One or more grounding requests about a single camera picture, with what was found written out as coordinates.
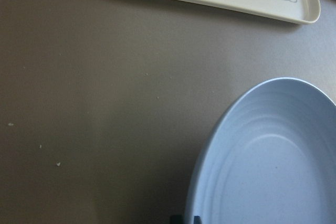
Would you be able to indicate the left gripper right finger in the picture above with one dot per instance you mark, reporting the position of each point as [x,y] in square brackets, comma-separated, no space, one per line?
[197,220]

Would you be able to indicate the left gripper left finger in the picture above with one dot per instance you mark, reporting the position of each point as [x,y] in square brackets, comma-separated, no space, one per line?
[176,219]

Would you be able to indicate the blue plate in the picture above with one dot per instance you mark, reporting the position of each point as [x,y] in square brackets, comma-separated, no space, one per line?
[269,159]

